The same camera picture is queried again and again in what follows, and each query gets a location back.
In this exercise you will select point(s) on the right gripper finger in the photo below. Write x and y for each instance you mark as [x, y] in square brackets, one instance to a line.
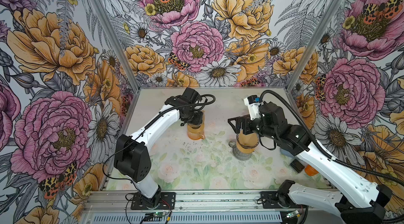
[236, 126]
[238, 119]

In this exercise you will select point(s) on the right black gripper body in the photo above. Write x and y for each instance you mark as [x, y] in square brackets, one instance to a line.
[255, 126]

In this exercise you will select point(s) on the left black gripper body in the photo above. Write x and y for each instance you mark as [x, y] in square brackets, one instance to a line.
[192, 117]

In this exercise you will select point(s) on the brown paper coffee filter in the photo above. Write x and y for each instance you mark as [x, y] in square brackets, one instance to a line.
[246, 140]

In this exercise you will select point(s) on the clear grey glass dripper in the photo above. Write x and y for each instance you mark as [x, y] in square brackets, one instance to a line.
[246, 142]

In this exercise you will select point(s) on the orange glass carafe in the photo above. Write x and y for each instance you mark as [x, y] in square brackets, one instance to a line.
[196, 135]

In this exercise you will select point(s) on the clear grey glass carafe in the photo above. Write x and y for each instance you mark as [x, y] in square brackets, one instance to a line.
[237, 153]

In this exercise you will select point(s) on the green glass dripper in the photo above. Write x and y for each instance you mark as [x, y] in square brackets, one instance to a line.
[196, 127]

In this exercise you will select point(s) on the wooden ring holder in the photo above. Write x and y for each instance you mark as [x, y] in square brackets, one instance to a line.
[195, 131]
[248, 150]

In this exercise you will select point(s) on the wooden ring holder front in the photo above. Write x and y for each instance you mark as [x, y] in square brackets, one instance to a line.
[248, 150]

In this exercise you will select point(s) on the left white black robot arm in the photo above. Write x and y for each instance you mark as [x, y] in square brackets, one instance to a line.
[132, 154]

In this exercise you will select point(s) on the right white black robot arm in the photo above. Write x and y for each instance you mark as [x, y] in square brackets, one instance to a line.
[356, 200]

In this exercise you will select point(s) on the blue grey oval sponge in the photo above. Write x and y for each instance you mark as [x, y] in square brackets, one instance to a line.
[286, 153]

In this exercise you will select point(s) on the small black box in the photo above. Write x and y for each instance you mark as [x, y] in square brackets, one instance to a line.
[297, 166]

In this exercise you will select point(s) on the orange lid bottle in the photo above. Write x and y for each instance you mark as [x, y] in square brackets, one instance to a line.
[310, 171]

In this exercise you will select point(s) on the green circuit board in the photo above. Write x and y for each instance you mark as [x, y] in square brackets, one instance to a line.
[293, 214]

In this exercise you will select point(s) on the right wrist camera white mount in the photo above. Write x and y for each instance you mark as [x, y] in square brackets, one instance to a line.
[253, 104]

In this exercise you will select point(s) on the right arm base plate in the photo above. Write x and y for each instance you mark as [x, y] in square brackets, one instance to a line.
[273, 199]

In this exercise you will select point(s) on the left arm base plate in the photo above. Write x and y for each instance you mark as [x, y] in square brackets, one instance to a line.
[162, 201]

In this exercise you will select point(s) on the aluminium rail frame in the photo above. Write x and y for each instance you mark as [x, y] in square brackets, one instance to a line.
[199, 207]

